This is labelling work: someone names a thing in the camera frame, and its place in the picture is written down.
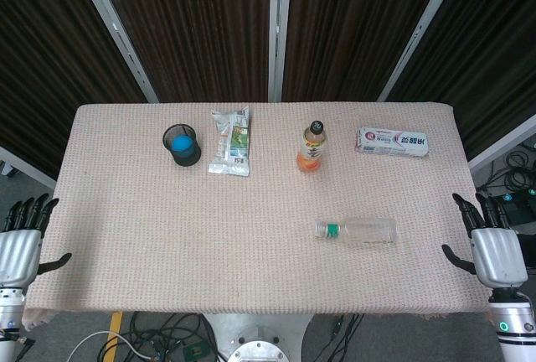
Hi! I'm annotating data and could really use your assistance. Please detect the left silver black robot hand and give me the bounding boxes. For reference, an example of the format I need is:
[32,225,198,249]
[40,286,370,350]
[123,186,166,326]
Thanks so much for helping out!
[0,194,73,290]

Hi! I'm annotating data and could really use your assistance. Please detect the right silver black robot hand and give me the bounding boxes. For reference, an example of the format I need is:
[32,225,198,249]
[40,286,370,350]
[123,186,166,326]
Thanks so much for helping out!
[441,192,529,290]

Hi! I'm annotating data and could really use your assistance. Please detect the clear plastic bottle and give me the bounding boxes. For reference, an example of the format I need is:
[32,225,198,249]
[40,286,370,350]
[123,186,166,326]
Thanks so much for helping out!
[314,217,398,246]

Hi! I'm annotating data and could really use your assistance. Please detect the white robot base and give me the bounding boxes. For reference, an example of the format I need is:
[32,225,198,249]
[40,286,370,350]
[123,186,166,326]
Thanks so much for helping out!
[204,313,313,362]

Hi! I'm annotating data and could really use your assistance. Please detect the orange juice bottle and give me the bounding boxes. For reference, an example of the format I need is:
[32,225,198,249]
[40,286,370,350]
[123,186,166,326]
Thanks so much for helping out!
[296,120,328,174]

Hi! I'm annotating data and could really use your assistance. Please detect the black power strip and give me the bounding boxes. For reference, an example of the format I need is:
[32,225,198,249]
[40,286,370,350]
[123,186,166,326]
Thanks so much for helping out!
[489,188,536,223]

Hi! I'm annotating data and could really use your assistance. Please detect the white toothpaste box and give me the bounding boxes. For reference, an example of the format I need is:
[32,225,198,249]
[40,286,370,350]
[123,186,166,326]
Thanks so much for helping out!
[354,126,430,158]

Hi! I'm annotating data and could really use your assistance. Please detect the black mesh cup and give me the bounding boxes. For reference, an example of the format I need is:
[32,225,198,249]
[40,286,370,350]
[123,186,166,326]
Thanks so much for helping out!
[162,123,202,167]

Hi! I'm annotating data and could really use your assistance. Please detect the beige woven tablecloth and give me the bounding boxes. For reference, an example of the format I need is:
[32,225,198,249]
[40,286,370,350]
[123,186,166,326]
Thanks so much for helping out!
[21,102,493,332]

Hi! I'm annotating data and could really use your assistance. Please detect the blue ball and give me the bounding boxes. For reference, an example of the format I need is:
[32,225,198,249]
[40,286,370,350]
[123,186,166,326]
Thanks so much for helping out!
[172,135,194,157]

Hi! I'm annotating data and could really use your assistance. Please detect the green circuit board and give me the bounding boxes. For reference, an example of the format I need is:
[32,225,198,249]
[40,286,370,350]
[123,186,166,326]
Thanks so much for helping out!
[182,343,210,362]

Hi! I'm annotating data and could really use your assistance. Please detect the green white snack bag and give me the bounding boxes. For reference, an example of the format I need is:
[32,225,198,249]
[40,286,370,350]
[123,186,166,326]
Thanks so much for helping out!
[208,106,251,178]

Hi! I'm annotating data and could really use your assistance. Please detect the black cable tangle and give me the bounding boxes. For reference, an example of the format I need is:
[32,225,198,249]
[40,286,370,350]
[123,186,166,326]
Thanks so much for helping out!
[477,139,536,195]

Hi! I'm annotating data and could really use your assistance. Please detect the aluminium partition rail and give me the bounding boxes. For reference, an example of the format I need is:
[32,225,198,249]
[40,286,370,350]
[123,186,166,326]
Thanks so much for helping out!
[467,114,536,170]
[0,146,58,189]

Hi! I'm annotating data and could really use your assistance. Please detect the white cable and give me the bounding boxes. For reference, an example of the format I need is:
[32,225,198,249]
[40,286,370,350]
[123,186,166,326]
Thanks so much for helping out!
[77,330,154,362]

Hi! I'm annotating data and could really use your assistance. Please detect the black floor cable bundle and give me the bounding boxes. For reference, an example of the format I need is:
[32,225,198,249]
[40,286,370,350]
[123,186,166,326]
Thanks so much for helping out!
[98,311,229,362]

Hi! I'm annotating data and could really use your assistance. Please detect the aluminium partition post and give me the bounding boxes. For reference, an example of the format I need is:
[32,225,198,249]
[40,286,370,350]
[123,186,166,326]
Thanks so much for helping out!
[376,0,468,103]
[267,0,294,103]
[69,0,160,103]

